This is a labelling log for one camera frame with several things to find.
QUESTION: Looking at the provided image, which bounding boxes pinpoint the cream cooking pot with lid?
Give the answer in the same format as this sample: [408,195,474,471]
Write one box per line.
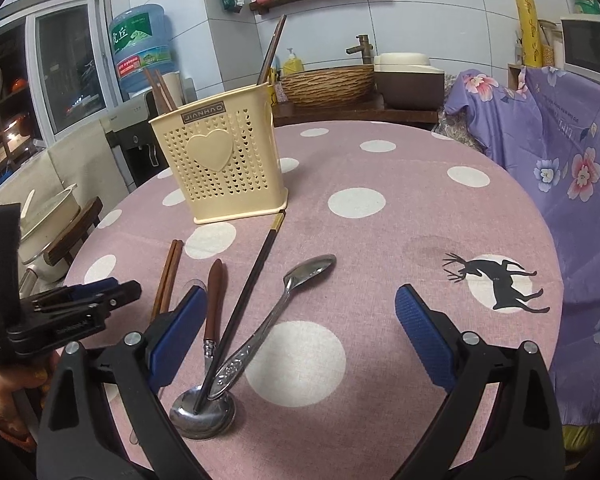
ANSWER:
[17,184,83,282]

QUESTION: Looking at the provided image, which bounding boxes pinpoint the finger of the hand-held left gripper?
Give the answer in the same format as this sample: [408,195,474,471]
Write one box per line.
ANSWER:
[30,282,142,346]
[30,277,122,312]

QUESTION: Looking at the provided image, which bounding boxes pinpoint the blue water bottle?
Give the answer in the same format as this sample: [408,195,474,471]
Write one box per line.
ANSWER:
[109,4,177,101]

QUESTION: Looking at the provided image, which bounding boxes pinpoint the yellow soap bottle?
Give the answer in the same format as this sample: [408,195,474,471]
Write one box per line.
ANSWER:
[281,47,306,76]

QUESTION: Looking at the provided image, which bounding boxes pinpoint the cream plastic utensil holder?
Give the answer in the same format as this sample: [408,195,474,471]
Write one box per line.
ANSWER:
[148,81,291,226]

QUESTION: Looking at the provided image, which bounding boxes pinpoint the purple floral cloth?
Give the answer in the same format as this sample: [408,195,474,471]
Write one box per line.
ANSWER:
[432,65,600,426]

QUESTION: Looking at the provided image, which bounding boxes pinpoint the pink polka dot tablecloth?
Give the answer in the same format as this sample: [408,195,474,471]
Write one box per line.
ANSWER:
[60,120,566,480]

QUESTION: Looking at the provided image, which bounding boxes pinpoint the ornate metal spoon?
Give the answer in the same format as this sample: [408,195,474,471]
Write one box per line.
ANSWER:
[207,254,338,402]

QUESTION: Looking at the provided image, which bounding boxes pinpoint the grey water dispenser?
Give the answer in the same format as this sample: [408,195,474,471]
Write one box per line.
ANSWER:
[102,92,166,193]

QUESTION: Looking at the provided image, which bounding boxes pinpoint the white framed window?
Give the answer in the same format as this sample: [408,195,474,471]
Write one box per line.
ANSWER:
[0,0,118,191]

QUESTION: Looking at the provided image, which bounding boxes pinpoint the white brown kitchen appliance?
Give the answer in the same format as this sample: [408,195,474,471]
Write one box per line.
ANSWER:
[372,52,447,111]

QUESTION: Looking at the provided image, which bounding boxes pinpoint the brown wooden chopstick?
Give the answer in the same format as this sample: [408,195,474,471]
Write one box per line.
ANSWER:
[142,67,170,113]
[152,71,179,111]
[150,240,178,323]
[157,240,185,316]

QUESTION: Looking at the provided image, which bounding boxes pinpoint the dark wooden counter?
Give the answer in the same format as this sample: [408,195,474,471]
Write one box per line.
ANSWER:
[272,95,440,128]

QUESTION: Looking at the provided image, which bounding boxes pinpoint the yellow wrap roll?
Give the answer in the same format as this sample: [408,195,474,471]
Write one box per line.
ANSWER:
[515,0,540,68]

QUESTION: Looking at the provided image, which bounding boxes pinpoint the clear jar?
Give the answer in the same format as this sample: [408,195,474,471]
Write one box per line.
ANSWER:
[537,20,563,68]

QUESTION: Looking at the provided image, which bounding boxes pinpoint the white paper roll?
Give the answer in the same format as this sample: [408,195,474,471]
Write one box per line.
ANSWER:
[157,71,186,108]

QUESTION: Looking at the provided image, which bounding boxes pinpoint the small wooden box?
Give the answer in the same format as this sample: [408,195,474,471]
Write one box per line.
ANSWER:
[507,62,527,92]

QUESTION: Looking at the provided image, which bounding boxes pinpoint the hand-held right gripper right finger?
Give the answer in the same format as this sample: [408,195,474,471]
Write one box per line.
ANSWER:
[395,284,566,480]

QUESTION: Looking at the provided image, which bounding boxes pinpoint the small dark wooden stool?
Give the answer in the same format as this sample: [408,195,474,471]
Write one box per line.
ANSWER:
[42,196,104,267]

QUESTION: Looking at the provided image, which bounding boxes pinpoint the wooden-handled metal spoon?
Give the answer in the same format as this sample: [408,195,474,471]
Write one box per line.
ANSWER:
[169,258,237,442]

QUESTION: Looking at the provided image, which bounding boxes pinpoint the wicker wash basin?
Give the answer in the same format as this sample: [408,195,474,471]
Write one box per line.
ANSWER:
[279,64,376,108]

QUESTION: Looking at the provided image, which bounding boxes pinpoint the person's left hand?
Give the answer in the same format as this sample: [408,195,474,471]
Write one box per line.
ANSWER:
[0,354,56,453]

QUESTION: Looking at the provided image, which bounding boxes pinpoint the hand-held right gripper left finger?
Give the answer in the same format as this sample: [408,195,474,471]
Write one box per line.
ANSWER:
[36,285,208,480]

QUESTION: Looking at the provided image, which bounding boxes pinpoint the bronze faucet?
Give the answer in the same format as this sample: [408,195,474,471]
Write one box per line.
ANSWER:
[346,34,376,66]

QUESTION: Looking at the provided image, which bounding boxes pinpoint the white microwave oven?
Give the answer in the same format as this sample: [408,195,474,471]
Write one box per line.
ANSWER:
[560,16,600,78]

